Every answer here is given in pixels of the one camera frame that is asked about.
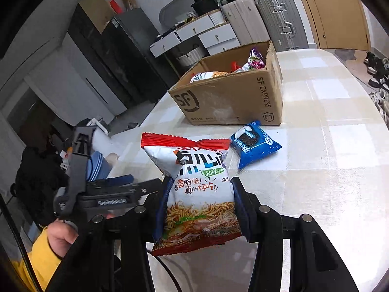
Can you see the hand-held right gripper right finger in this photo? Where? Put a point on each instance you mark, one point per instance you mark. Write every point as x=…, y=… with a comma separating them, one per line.
x=241, y=210

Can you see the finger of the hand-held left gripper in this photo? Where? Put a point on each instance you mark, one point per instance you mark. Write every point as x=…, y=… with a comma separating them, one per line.
x=118, y=180
x=121, y=199

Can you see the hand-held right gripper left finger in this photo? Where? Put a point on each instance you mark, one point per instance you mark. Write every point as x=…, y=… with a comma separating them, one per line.
x=162, y=206

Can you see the white red noodle snack bag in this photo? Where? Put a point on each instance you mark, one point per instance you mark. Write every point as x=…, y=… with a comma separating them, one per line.
x=200, y=188
x=209, y=76

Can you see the blue cookie packet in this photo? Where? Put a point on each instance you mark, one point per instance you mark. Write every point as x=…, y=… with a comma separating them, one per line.
x=253, y=144

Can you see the brown cardboard box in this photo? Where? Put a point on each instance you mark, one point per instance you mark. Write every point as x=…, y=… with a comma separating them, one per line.
x=231, y=100

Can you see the red chip bag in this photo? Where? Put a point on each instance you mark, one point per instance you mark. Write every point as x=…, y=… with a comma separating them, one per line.
x=234, y=66

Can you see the purple candy bag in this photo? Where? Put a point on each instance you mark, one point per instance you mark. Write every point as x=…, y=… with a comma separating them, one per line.
x=253, y=62

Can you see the person's left hand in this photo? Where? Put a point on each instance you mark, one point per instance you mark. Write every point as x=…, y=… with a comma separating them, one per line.
x=62, y=237

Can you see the dark cloth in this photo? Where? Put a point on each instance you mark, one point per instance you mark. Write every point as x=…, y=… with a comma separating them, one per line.
x=39, y=182

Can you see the white cabinet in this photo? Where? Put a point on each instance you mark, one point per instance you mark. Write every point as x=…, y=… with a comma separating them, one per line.
x=76, y=76

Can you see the black cabinet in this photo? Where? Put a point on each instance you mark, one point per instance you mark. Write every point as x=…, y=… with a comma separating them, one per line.
x=121, y=51

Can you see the grey laundry basket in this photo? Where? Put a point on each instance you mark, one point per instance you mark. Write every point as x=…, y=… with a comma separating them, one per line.
x=188, y=56

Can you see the flat cardboard sheet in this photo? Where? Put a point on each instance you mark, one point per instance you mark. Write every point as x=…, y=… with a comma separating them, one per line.
x=95, y=13

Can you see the white drawer desk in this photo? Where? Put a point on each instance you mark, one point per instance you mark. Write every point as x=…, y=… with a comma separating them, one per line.
x=212, y=35

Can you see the grey plastic tub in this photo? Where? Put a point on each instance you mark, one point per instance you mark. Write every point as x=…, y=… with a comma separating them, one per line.
x=173, y=10

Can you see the dark patterned mat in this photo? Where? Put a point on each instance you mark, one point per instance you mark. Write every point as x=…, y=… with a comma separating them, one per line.
x=345, y=54

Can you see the beige suitcase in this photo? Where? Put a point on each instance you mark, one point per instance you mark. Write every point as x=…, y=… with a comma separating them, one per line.
x=243, y=21

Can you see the row of shoes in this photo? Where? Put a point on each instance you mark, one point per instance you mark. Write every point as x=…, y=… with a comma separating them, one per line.
x=380, y=79

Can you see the black storage bin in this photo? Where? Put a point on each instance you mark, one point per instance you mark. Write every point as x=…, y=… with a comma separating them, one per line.
x=205, y=7

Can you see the silver suitcase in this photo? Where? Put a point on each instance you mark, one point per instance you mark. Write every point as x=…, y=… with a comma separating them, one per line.
x=279, y=18

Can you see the wooden door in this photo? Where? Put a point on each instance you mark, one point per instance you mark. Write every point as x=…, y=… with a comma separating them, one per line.
x=334, y=12

